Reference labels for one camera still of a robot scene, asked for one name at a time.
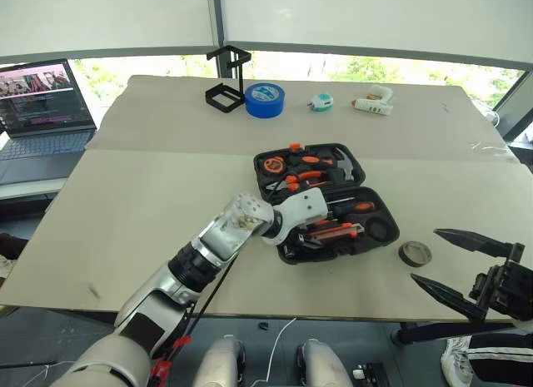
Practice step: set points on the black trouser leg white stripe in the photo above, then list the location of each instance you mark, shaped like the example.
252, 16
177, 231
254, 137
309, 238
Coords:
504, 358

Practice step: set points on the dark window frame post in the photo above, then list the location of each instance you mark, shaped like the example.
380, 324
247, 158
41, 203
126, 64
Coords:
220, 29

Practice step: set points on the black table leg bar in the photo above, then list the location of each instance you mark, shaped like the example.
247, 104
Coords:
437, 333

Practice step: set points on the beige cardboard sheet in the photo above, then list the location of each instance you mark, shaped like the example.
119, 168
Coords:
145, 220
166, 125

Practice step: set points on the small teal white tape measure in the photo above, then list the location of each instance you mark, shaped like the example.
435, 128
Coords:
321, 102

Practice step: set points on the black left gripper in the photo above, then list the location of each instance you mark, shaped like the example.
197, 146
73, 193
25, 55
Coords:
306, 241

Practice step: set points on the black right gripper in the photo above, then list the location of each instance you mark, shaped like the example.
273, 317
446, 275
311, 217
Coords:
508, 291

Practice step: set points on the open grey laptop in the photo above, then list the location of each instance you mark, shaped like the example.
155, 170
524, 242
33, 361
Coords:
41, 108

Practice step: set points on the black plastic tool case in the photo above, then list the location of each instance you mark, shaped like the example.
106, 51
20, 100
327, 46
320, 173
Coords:
375, 233

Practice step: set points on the orange black utility knife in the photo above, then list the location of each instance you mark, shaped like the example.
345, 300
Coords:
337, 232

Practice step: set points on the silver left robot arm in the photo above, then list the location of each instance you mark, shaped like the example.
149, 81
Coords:
166, 291

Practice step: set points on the orange black tape measure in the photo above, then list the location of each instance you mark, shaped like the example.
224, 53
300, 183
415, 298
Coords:
274, 165

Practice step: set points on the blue tape roll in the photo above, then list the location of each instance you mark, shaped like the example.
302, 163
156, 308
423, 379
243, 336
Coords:
264, 106

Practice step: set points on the small black floor clip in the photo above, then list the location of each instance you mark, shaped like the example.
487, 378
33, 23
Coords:
263, 325

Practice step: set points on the black power strip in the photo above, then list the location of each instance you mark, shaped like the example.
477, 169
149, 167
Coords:
370, 374

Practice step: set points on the grey black tape roll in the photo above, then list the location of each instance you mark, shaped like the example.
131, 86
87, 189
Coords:
414, 256

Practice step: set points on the silver rounded robot leg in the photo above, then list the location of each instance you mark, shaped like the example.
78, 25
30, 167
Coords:
220, 362
322, 364

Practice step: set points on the white sneaker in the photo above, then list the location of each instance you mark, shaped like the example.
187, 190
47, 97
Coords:
456, 362

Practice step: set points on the black metal frame stand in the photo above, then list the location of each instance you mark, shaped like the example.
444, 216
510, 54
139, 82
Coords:
222, 97

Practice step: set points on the white glue gun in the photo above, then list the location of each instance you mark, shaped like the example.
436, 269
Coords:
372, 105

